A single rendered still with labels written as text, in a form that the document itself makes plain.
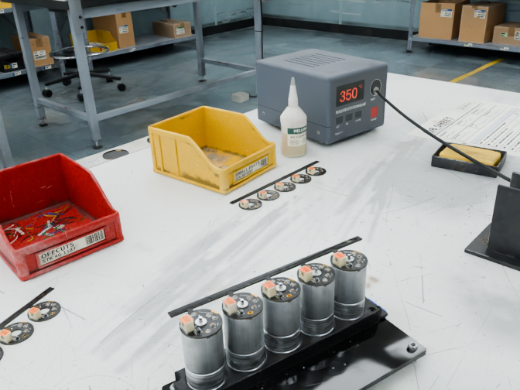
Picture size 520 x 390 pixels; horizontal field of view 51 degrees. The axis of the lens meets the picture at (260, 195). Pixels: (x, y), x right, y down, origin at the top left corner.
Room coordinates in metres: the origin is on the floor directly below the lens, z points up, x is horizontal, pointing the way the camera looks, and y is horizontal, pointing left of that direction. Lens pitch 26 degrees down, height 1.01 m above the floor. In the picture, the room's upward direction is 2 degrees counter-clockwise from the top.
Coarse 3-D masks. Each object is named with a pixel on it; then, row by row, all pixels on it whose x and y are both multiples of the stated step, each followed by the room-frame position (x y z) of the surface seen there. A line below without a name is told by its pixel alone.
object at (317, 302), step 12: (312, 288) 0.28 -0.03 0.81; (324, 288) 0.28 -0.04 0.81; (300, 300) 0.29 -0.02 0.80; (312, 300) 0.28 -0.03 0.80; (324, 300) 0.28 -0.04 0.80; (300, 312) 0.29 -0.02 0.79; (312, 312) 0.28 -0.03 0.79; (324, 312) 0.28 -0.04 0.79; (300, 324) 0.29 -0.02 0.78; (312, 324) 0.28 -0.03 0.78; (324, 324) 0.28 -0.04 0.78; (312, 336) 0.28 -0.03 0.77
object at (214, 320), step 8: (192, 312) 0.26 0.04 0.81; (200, 312) 0.26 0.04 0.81; (208, 312) 0.26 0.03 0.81; (216, 312) 0.26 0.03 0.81; (208, 320) 0.25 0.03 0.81; (216, 320) 0.25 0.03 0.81; (200, 328) 0.24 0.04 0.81; (208, 328) 0.24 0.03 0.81; (216, 328) 0.24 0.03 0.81; (192, 336) 0.24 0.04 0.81; (200, 336) 0.24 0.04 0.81; (208, 336) 0.24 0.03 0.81
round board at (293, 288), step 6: (276, 282) 0.28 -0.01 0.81; (282, 282) 0.28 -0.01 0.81; (288, 282) 0.28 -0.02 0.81; (294, 282) 0.28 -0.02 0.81; (288, 288) 0.28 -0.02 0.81; (294, 288) 0.28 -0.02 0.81; (300, 288) 0.28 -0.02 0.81; (264, 294) 0.27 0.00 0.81; (276, 294) 0.27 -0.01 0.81; (282, 294) 0.27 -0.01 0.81; (288, 294) 0.27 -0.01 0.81; (294, 294) 0.27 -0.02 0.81; (270, 300) 0.27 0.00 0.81; (276, 300) 0.26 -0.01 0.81; (282, 300) 0.26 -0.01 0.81; (288, 300) 0.26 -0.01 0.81
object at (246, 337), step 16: (240, 304) 0.26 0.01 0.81; (224, 320) 0.26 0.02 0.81; (240, 320) 0.25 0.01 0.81; (256, 320) 0.25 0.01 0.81; (224, 336) 0.26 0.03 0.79; (240, 336) 0.25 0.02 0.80; (256, 336) 0.25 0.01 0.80; (240, 352) 0.25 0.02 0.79; (256, 352) 0.25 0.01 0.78; (240, 368) 0.25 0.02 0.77; (256, 368) 0.25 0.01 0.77
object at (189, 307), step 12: (348, 240) 0.33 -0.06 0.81; (360, 240) 0.33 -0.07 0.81; (324, 252) 0.32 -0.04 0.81; (288, 264) 0.30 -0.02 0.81; (300, 264) 0.30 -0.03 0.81; (264, 276) 0.29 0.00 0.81; (228, 288) 0.28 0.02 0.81; (240, 288) 0.28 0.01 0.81; (204, 300) 0.27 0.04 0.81; (168, 312) 0.26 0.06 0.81; (180, 312) 0.26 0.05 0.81
